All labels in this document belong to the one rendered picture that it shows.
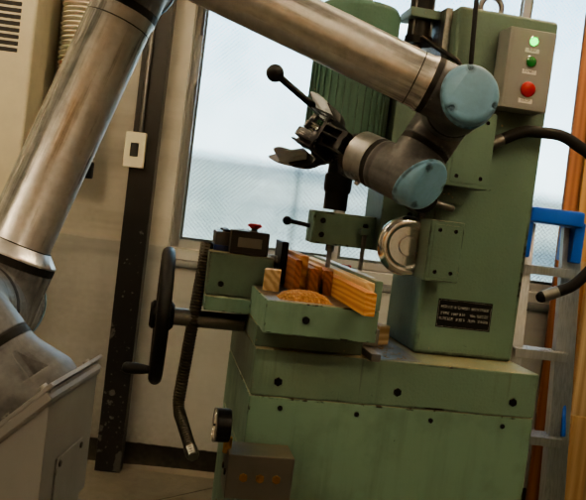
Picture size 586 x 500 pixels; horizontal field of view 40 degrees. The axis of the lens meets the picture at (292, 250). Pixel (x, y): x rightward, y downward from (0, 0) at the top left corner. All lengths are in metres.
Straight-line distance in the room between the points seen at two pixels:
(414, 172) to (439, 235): 0.29
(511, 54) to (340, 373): 0.71
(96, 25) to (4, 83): 1.56
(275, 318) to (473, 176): 0.49
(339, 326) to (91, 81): 0.60
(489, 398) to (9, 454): 0.93
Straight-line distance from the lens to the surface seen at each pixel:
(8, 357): 1.17
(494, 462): 1.70
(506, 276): 1.75
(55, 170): 1.35
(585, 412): 3.02
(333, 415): 1.57
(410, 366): 1.59
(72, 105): 1.36
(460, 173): 1.61
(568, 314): 2.50
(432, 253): 1.59
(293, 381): 1.54
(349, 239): 1.71
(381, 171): 1.36
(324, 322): 1.46
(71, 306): 3.17
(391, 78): 1.23
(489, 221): 1.72
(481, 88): 1.24
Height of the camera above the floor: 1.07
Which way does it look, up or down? 3 degrees down
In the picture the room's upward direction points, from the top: 7 degrees clockwise
